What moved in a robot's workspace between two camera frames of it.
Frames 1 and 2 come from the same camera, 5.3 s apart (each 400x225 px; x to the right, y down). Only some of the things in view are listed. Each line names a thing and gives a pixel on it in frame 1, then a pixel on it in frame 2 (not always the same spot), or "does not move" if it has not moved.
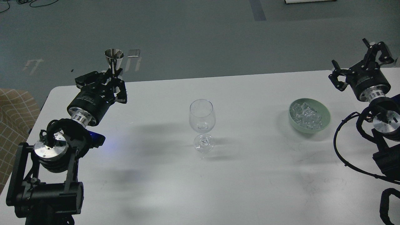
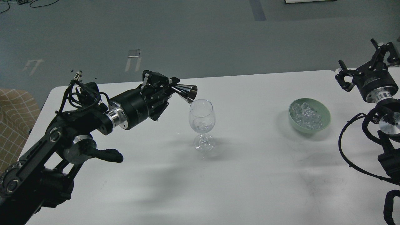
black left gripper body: [94, 99] → [129, 108]
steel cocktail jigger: [117, 54] → [188, 92]
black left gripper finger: [94, 77] → [157, 81]
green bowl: [309, 115] does not move
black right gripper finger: [370, 58] → [377, 62]
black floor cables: [22, 1] does not move
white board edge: [291, 1] does not move
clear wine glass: [202, 119] does not move
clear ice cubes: [306, 116] does not move
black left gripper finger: [121, 97] → [158, 105]
